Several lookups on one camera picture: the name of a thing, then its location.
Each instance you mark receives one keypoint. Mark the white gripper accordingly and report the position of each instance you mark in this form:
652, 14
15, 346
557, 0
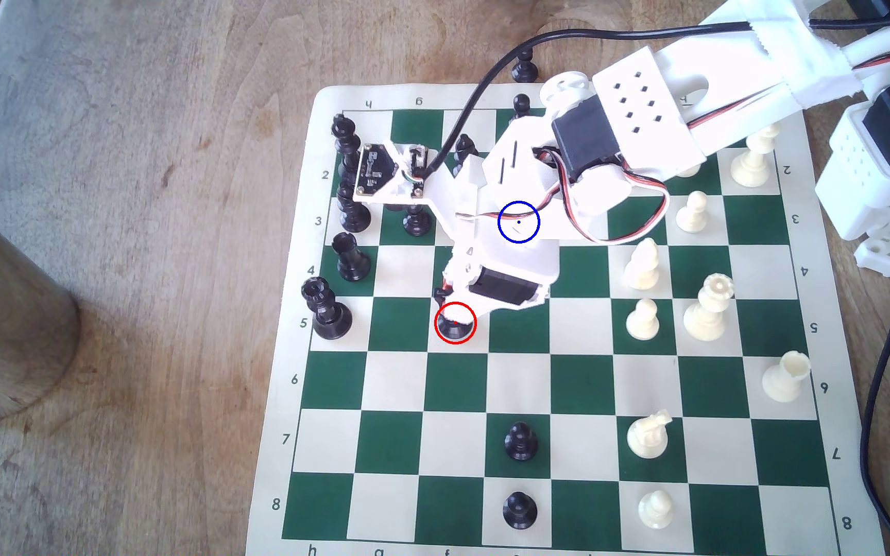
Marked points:
502, 287

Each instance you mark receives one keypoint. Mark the black knight chess piece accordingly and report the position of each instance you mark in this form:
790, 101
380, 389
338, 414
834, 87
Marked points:
455, 328

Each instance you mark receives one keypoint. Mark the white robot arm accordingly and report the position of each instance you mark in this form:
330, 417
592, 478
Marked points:
723, 85

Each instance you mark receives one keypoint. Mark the black pawn chess piece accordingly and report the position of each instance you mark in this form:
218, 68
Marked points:
521, 445
521, 103
520, 513
524, 71
416, 224

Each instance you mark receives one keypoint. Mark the green and white chess mat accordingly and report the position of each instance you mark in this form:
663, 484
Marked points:
580, 363

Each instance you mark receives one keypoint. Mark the black rook chess piece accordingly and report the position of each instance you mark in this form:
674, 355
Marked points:
352, 264

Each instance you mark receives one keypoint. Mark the black bishop chess piece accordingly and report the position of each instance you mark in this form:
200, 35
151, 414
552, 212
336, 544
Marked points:
465, 147
354, 218

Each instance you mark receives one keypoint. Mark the white bishop chess piece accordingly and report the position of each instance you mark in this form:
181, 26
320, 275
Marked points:
642, 270
686, 171

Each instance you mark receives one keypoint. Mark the white pawn chess piece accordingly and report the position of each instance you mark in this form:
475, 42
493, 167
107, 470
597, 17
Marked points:
655, 511
692, 218
643, 324

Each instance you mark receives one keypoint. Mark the black queen chess piece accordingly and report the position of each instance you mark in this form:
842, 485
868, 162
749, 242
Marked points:
331, 318

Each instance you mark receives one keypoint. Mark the black king chess piece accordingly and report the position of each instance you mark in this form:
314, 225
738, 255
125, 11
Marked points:
347, 143

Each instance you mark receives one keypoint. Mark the white queen chess piece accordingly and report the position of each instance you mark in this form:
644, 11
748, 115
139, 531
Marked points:
705, 320

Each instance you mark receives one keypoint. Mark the white knight chess piece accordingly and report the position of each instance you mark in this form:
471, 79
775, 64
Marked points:
648, 438

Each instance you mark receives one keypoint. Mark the white king chess piece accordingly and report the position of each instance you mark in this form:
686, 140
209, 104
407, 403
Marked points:
752, 168

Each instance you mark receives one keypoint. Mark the white rook chess piece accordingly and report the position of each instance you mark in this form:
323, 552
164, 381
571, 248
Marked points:
783, 380

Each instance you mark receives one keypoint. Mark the camera board on white mount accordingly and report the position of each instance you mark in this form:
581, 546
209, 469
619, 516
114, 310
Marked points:
377, 171

